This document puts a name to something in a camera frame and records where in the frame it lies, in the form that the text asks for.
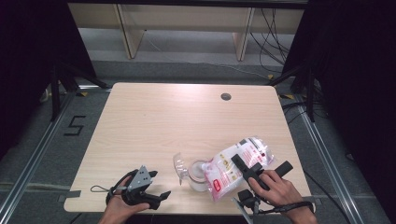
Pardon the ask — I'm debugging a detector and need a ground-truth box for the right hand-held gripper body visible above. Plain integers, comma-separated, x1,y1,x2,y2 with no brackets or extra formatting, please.
232,162,271,224

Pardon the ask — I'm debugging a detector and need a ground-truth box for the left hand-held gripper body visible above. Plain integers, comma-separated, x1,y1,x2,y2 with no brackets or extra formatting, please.
120,165,162,211

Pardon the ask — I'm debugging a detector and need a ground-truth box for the bundle of black cables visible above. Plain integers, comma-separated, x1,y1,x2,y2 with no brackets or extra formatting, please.
250,8,295,74

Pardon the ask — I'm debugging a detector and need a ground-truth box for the black wrist strap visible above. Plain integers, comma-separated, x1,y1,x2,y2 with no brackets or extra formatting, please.
106,169,139,206
258,201,315,216

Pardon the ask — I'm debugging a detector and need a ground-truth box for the person's left hand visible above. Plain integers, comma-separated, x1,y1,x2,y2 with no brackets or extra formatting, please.
106,177,151,218

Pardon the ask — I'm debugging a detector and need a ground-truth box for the clear plastic cup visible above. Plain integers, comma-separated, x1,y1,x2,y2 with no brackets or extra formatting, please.
172,151,216,192

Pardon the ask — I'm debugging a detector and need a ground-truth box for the black floor cable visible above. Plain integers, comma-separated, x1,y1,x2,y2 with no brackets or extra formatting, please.
303,170,353,224

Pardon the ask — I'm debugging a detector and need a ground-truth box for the aluminium floor rail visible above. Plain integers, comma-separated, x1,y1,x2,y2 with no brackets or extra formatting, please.
293,102,367,224
0,90,78,218

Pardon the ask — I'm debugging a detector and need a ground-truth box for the white floor cable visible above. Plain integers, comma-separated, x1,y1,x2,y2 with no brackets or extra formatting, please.
144,30,270,78

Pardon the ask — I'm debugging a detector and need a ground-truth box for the person's right hand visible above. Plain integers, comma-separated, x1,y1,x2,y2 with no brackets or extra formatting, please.
247,169,308,216

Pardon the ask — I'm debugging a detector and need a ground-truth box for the black metal stand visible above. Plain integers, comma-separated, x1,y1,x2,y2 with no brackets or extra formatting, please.
266,63,316,123
49,60,111,123

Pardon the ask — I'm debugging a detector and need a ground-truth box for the red and white sugar bag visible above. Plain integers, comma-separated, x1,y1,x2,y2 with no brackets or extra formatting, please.
201,135,276,203

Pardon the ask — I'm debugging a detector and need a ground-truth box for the light wooden shelf unit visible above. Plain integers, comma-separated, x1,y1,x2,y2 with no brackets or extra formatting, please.
68,3,304,62

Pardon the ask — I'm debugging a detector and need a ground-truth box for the thin grey cord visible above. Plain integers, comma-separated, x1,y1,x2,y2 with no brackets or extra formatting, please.
90,185,129,194

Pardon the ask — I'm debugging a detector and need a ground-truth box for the black curtain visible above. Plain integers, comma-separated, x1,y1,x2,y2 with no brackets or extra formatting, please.
0,0,98,157
281,0,396,216

